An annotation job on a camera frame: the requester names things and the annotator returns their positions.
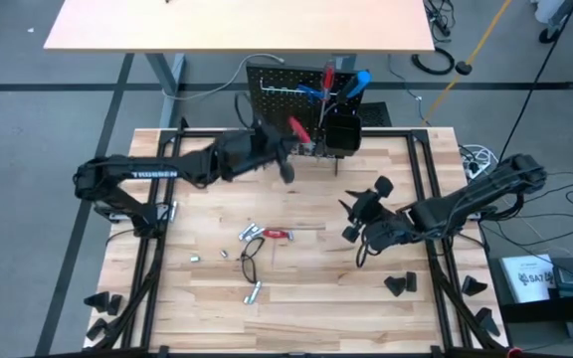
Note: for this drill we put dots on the black peg board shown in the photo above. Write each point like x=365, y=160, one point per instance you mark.
x=276, y=109

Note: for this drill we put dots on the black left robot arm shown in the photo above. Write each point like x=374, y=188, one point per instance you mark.
x=157, y=171

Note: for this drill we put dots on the white object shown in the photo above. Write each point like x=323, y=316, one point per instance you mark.
x=547, y=10

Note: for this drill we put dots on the loose black triangular block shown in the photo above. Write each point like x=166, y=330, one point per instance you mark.
x=396, y=287
x=411, y=282

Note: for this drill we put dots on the light wood desk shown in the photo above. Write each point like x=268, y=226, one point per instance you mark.
x=242, y=25

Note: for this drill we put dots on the black round floor cap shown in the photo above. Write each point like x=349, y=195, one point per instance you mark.
x=464, y=67

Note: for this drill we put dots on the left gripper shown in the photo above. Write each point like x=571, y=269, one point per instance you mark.
x=247, y=151

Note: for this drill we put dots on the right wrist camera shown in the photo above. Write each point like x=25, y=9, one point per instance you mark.
x=383, y=186

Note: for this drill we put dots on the red knob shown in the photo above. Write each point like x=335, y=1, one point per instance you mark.
x=515, y=353

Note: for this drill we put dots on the chrome socket with black adapter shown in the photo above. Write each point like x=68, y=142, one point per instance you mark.
x=194, y=258

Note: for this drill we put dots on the black cart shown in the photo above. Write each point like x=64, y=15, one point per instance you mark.
x=540, y=313

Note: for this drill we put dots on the grey desk leg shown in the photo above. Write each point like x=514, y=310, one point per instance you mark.
x=348, y=62
x=167, y=79

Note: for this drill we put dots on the black aluminium table frame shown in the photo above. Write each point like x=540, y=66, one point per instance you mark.
x=391, y=133

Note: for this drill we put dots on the white printed booklet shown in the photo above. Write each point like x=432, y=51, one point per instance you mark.
x=525, y=278

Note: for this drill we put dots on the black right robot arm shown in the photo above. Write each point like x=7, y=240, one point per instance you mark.
x=475, y=196

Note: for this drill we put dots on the chrome extension bar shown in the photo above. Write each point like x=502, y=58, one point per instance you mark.
x=256, y=287

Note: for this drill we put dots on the black power strip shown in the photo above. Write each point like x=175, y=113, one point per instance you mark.
x=440, y=22

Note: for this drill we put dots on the black triangular bracket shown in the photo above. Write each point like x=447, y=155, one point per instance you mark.
x=474, y=286
x=486, y=320
x=115, y=304
x=97, y=301
x=96, y=329

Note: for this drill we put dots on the black safety glasses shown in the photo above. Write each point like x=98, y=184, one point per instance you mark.
x=242, y=263

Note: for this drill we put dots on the black plastic peg board bin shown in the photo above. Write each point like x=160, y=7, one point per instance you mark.
x=343, y=139

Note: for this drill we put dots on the black mesh mat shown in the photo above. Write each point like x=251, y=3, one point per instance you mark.
x=378, y=115

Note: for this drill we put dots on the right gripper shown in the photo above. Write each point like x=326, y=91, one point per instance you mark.
x=386, y=226

